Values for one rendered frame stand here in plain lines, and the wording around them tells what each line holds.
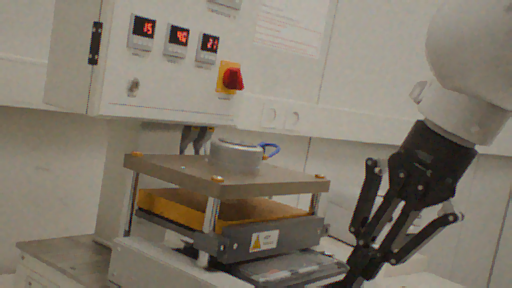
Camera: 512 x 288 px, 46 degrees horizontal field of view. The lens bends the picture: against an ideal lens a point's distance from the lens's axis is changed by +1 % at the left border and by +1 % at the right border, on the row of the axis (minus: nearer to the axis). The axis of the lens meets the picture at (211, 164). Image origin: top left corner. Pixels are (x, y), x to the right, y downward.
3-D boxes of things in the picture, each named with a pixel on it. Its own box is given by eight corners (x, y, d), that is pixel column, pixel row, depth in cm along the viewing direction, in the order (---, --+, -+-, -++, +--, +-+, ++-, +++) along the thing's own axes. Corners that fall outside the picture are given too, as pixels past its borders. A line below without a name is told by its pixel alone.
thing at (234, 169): (87, 204, 87) (99, 117, 86) (220, 195, 111) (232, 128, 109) (208, 256, 72) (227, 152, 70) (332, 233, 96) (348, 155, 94)
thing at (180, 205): (134, 215, 86) (144, 151, 84) (228, 207, 102) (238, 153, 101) (223, 252, 75) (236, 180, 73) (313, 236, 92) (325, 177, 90)
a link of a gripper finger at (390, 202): (410, 174, 68) (400, 167, 69) (359, 250, 72) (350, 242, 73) (423, 174, 71) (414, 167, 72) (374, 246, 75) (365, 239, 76)
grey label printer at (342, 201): (319, 233, 194) (329, 183, 192) (359, 232, 206) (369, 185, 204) (378, 259, 175) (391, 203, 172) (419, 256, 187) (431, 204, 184)
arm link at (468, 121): (500, 108, 59) (469, 154, 61) (532, 115, 69) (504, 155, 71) (398, 53, 66) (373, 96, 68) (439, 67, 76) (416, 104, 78)
